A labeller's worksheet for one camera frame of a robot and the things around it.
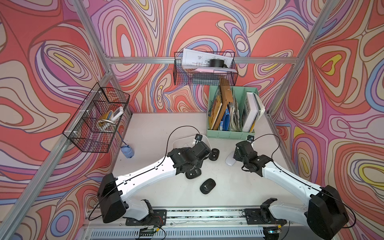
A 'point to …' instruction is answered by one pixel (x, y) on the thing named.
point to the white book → (254, 110)
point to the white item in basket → (117, 113)
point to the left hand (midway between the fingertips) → (198, 155)
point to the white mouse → (230, 160)
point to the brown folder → (226, 96)
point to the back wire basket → (186, 77)
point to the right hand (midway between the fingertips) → (243, 155)
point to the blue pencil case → (127, 151)
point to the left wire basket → (92, 128)
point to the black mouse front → (207, 186)
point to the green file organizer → (231, 112)
